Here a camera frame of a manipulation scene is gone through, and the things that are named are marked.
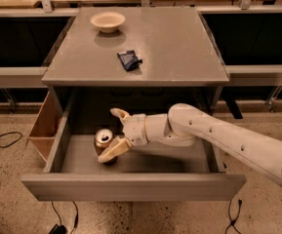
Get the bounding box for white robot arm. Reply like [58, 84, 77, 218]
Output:
[99, 103, 282, 187]

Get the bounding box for grey cabinet with counter top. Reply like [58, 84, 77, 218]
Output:
[43, 7, 228, 113]

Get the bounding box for white bowl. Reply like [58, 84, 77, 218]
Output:
[91, 12, 126, 33]

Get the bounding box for orange soda can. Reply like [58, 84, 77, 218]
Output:
[94, 129, 114, 156]

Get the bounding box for open grey top drawer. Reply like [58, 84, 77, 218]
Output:
[20, 87, 247, 202]

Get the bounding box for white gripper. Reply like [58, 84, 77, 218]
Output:
[98, 108, 147, 163]

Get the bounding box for black cable right floor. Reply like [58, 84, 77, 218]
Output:
[224, 198, 243, 234]

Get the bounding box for dark blue snack packet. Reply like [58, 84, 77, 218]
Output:
[117, 50, 142, 71]

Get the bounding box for black cable under drawer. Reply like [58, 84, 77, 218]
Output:
[48, 201, 80, 234]

